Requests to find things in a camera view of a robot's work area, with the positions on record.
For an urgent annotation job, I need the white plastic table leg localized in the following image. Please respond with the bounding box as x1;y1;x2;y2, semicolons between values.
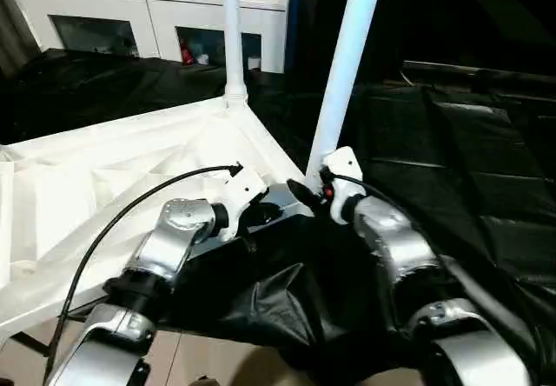
306;0;387;178
221;0;249;109

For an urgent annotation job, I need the white plastic table top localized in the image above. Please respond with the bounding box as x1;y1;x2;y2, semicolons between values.
0;95;314;339

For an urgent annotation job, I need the black plastic mat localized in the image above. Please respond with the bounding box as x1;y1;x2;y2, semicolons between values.
0;47;556;383

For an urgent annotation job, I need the black bar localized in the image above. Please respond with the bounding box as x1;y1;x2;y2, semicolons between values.
401;59;556;91

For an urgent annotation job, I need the white cabinet with glass doors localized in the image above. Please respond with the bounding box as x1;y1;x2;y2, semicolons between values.
9;0;289;74

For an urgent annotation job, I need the grey curtain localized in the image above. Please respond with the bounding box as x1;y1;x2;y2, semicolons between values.
0;0;40;74

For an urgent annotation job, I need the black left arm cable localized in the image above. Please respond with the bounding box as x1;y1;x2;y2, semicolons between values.
42;163;244;378

